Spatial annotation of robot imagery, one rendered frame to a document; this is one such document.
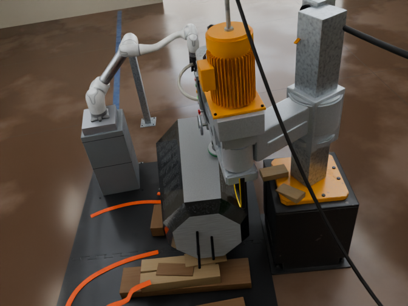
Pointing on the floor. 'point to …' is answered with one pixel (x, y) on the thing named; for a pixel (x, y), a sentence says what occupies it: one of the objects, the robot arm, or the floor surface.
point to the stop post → (141, 95)
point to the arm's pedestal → (113, 158)
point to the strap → (117, 261)
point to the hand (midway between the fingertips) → (193, 70)
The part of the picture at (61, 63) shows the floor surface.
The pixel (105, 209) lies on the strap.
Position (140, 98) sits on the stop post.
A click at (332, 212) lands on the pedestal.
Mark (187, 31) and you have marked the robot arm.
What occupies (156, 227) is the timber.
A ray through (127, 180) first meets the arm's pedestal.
